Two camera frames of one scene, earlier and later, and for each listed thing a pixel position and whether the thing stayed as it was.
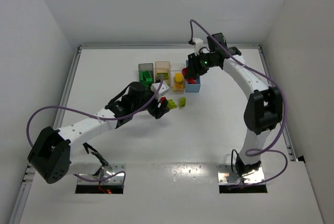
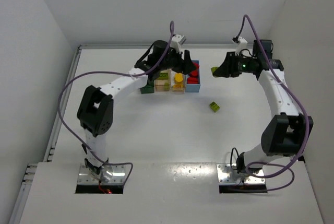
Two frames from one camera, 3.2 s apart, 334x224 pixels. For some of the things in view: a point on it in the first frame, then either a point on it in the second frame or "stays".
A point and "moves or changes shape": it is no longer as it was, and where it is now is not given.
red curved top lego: (190, 80) stays
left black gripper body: (155, 109) → (180, 60)
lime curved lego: (182, 102) → (214, 106)
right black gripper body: (192, 67) → (233, 64)
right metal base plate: (226, 176) stays
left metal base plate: (109, 171) stays
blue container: (193, 87) stays
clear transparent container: (177, 81) stays
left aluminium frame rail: (59, 114) stays
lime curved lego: (171, 104) moves or changes shape
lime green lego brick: (165, 75) stays
